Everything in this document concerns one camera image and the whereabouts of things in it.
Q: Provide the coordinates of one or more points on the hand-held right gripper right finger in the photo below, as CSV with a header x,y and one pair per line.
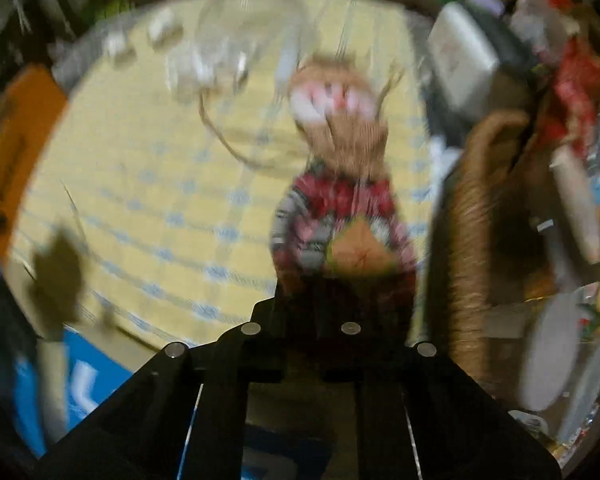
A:
x,y
340,355

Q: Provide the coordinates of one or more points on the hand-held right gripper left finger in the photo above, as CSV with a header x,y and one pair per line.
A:
x,y
265,350

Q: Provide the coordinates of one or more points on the plush doll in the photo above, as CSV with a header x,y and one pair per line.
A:
x,y
342,200

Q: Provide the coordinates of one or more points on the wicker basket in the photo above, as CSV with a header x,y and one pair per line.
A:
x,y
475,240

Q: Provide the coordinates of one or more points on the yellow mat with blue pattern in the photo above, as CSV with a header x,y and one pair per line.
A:
x,y
155,185

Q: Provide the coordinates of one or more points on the white round plate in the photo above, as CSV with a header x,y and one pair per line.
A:
x,y
550,350

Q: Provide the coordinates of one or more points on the white paper roll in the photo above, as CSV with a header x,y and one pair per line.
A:
x,y
575,200

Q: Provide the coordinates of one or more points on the crumpled clear plastic bag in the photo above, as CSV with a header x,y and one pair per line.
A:
x,y
230,35

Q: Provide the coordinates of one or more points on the grey appliance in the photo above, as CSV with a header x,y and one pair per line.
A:
x,y
465,55

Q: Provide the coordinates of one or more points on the small white block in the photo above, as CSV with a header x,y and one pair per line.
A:
x,y
116,46
162,27

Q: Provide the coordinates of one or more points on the red patterned packaging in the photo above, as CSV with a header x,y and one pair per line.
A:
x,y
575,90

